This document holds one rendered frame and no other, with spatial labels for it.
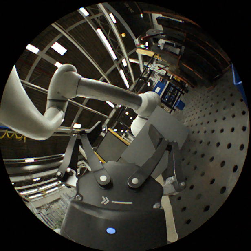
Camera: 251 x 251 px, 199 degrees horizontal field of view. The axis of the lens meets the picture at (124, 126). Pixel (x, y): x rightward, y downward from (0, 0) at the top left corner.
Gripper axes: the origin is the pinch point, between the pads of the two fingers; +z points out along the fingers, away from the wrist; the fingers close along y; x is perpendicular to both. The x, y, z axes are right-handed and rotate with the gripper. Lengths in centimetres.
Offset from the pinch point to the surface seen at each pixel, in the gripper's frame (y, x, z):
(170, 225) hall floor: 53, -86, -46
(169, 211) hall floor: 59, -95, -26
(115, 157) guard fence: -31, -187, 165
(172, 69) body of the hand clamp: 43, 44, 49
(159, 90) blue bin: 46, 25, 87
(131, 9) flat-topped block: 0.3, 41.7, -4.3
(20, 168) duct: -1064, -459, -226
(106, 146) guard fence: -66, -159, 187
